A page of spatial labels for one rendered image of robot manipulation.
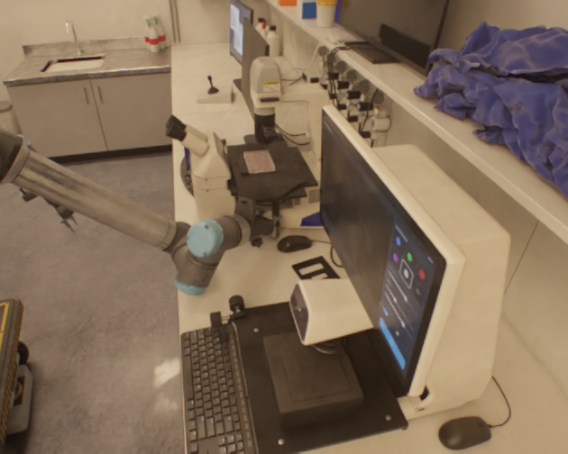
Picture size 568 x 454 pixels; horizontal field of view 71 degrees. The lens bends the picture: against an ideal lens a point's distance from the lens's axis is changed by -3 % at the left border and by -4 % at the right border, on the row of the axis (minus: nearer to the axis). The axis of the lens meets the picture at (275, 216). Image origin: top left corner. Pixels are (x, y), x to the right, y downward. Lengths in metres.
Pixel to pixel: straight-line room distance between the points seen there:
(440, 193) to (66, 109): 3.12
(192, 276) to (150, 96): 2.46
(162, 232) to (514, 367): 0.96
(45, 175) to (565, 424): 1.28
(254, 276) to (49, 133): 2.67
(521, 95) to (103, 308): 2.05
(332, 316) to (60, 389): 1.55
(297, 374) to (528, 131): 0.61
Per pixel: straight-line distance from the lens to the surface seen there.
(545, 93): 0.83
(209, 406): 0.99
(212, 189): 1.30
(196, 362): 1.05
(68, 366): 2.16
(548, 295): 1.15
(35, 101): 3.56
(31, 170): 1.02
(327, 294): 0.77
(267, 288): 1.21
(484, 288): 0.73
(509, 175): 0.83
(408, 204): 0.53
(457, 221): 0.65
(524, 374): 1.20
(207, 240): 1.02
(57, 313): 2.41
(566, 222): 0.75
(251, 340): 0.97
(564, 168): 0.78
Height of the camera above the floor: 1.63
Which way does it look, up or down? 36 degrees down
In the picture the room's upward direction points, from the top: straight up
